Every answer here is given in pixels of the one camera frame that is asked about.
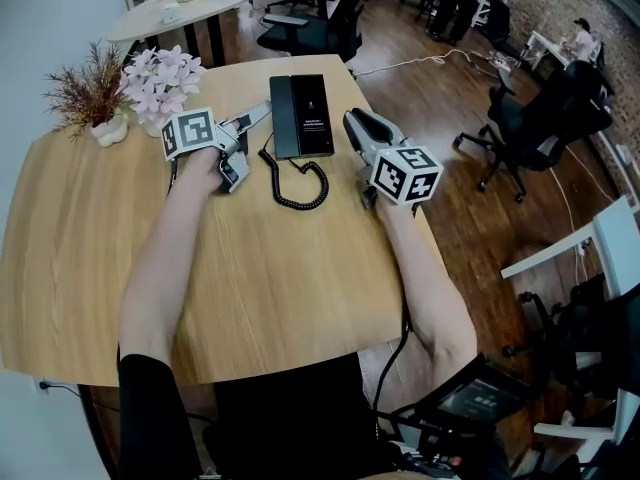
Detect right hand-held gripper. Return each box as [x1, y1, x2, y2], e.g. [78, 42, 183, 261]
[342, 107, 445, 212]

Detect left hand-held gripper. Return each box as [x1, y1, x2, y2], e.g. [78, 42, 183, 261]
[160, 98, 274, 195]

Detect black telephone handset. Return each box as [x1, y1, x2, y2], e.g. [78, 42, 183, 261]
[269, 74, 303, 162]

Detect person's right forearm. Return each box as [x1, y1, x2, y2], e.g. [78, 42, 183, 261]
[374, 198, 479, 369]

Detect person's left forearm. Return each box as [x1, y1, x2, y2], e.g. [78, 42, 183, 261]
[118, 165, 224, 364]

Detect person's left hand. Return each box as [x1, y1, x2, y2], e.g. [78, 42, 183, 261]
[182, 144, 225, 195]

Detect pink flower bouquet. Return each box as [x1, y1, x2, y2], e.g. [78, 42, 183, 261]
[116, 44, 208, 130]

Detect clear glass vase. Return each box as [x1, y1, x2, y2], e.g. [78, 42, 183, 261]
[139, 115, 167, 139]

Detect white oval table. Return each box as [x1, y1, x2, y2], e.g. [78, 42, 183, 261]
[106, 0, 261, 69]

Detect white knobby vase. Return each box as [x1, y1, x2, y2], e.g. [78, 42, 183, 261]
[90, 112, 130, 149]

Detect brown dried plant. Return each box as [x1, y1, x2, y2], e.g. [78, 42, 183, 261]
[42, 41, 133, 135]

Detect white desk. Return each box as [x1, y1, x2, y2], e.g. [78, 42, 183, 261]
[527, 30, 581, 72]

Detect light blue top table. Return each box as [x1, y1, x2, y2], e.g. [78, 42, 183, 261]
[500, 195, 640, 300]

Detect black screen device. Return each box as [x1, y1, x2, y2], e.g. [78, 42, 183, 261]
[414, 354, 532, 425]

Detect person's black clothing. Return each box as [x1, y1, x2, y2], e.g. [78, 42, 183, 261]
[118, 352, 382, 480]

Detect black waist rig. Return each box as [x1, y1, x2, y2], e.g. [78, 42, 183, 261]
[379, 407, 506, 480]

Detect black telephone cord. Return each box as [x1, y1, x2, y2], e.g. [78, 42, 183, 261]
[257, 132, 331, 213]

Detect white floor cable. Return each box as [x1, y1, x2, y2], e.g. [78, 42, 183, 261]
[353, 47, 501, 78]

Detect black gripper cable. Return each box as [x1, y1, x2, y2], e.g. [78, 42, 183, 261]
[371, 302, 414, 415]

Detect black power cable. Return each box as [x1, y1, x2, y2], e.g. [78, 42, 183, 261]
[47, 382, 122, 420]

